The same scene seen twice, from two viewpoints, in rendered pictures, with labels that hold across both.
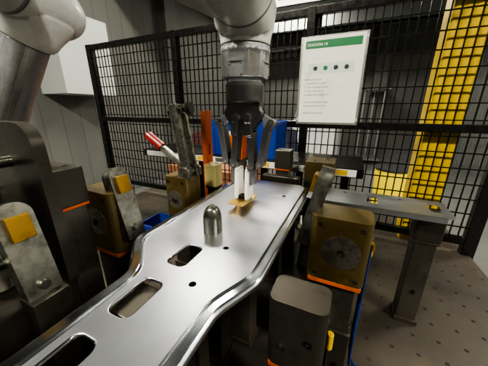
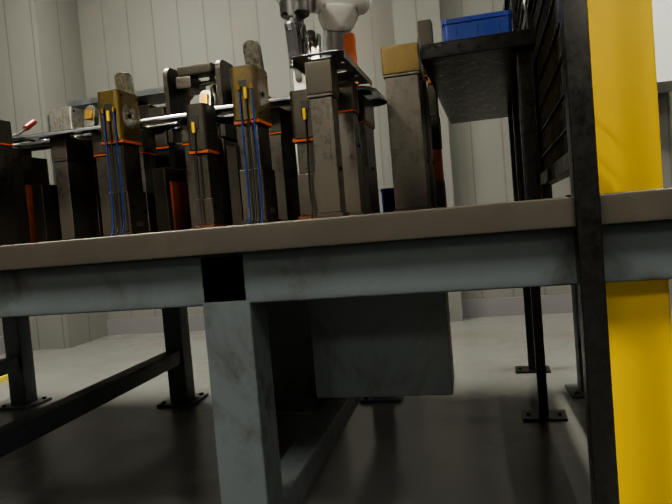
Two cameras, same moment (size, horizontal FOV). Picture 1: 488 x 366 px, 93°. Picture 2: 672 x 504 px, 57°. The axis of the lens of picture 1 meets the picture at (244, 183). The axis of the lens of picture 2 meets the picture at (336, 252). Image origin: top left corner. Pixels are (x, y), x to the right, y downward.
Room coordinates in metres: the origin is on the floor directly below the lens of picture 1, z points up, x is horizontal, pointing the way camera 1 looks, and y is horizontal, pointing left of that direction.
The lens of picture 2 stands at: (0.25, -1.54, 0.69)
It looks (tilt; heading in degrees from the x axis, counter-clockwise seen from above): 2 degrees down; 80
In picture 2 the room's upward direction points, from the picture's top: 5 degrees counter-clockwise
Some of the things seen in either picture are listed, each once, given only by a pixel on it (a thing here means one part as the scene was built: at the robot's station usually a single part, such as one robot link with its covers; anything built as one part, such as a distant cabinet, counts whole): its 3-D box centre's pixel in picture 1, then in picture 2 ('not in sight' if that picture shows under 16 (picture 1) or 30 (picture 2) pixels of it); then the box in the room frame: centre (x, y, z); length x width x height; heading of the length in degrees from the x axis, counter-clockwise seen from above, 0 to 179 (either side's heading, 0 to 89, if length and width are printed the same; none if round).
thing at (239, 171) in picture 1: (239, 181); not in sight; (0.48, 0.01, 1.05); 0.03 x 0.01 x 0.07; 155
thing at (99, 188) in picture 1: (119, 269); not in sight; (0.40, 0.26, 0.88); 0.11 x 0.07 x 0.37; 65
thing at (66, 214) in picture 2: not in sight; (77, 191); (-0.14, 0.29, 0.84); 0.12 x 0.05 x 0.29; 65
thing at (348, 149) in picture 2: not in sight; (349, 151); (0.53, -0.24, 0.84); 0.05 x 0.05 x 0.29; 65
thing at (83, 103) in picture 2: not in sight; (128, 100); (-0.02, 0.60, 1.16); 0.37 x 0.14 x 0.02; 155
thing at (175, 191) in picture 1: (183, 236); not in sight; (0.55, 0.16, 0.87); 0.10 x 0.07 x 0.35; 65
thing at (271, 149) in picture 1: (245, 136); (478, 58); (0.95, -0.01, 1.10); 0.30 x 0.17 x 0.13; 66
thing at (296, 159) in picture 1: (243, 155); (480, 89); (0.95, 0.00, 1.02); 0.90 x 0.22 x 0.03; 65
